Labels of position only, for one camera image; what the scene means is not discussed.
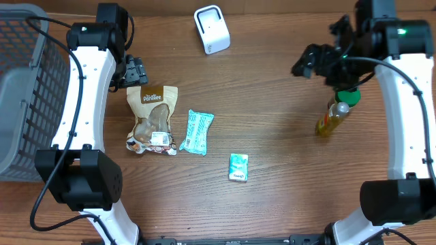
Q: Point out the green tissue pack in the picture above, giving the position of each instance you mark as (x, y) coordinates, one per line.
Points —
(238, 168)

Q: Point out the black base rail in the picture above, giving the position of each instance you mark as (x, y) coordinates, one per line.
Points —
(231, 241)

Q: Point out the yellow dish soap bottle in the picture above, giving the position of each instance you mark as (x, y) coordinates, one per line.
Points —
(335, 115)

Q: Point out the grey plastic mesh basket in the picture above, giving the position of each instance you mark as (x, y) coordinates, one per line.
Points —
(34, 80)

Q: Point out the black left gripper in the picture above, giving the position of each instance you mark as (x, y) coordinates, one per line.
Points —
(137, 74)

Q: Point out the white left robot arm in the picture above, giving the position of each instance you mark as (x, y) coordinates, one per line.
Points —
(76, 169)

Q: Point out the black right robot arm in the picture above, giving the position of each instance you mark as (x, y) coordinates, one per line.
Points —
(399, 53)

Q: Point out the brown snack pouch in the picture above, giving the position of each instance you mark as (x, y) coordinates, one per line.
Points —
(153, 107)

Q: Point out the white barcode scanner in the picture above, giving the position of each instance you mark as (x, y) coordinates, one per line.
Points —
(212, 29)

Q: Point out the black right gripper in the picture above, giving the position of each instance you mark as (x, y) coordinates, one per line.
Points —
(328, 54)

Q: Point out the green lid jar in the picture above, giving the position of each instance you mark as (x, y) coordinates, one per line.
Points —
(351, 98)

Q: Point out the teal snack wrapper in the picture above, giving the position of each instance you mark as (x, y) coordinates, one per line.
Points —
(198, 124)

